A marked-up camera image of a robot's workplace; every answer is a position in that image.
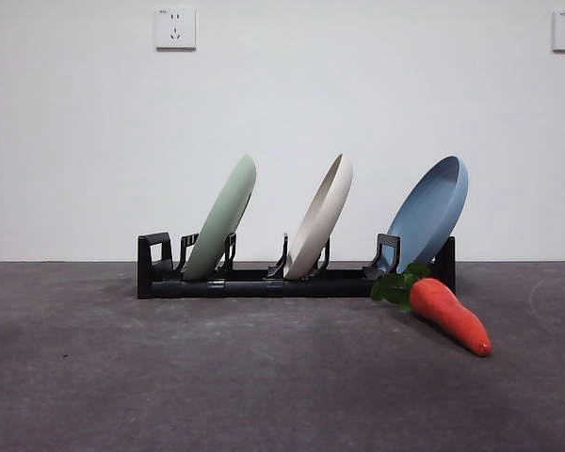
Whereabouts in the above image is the green round plate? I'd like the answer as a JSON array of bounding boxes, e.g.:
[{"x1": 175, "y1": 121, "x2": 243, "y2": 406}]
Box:
[{"x1": 182, "y1": 153, "x2": 258, "y2": 281}]

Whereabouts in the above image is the orange carrot with green leaves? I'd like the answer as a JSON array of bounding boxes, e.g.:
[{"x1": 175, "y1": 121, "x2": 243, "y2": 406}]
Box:
[{"x1": 370, "y1": 262, "x2": 493, "y2": 358}]

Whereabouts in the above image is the beige round plate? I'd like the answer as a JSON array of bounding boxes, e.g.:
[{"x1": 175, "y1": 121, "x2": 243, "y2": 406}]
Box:
[{"x1": 282, "y1": 152, "x2": 355, "y2": 280}]

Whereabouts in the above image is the black plate rack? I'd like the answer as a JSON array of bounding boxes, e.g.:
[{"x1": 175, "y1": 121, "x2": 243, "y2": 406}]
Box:
[{"x1": 137, "y1": 232, "x2": 457, "y2": 299}]

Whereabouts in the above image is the blue round plate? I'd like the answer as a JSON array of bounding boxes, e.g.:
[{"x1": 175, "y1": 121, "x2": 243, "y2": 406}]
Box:
[{"x1": 385, "y1": 155, "x2": 470, "y2": 275}]

